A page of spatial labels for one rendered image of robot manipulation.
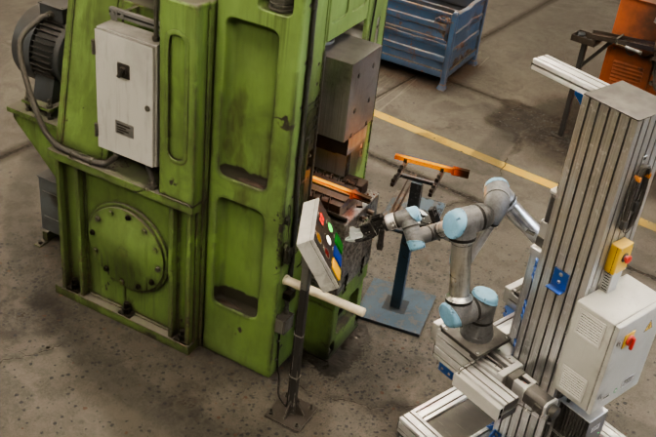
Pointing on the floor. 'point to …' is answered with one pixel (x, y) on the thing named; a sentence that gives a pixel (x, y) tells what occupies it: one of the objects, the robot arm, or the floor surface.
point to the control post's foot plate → (303, 412)
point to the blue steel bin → (432, 24)
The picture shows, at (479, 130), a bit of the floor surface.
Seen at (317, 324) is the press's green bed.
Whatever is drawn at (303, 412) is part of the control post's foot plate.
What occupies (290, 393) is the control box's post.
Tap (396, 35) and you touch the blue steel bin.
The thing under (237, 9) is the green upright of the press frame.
